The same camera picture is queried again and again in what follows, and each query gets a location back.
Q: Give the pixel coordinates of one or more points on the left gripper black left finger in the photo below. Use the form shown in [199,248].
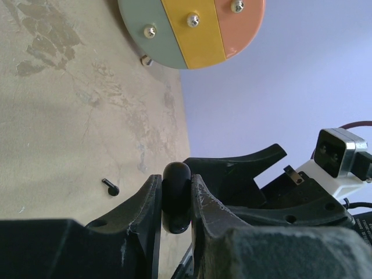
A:
[123,243]

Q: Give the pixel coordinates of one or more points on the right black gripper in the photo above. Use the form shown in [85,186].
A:
[279,203]

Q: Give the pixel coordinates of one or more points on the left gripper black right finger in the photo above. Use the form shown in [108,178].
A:
[224,246]

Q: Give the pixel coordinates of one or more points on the black earbud charging case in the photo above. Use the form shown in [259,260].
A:
[176,197]

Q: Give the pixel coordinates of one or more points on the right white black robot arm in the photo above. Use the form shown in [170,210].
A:
[363,223]

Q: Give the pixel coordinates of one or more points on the round cream drawer cabinet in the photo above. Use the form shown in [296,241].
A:
[191,34]

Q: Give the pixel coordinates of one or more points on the black wireless earbud on table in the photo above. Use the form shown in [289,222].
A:
[113,190]

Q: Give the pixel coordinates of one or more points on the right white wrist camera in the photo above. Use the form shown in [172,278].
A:
[341,163]

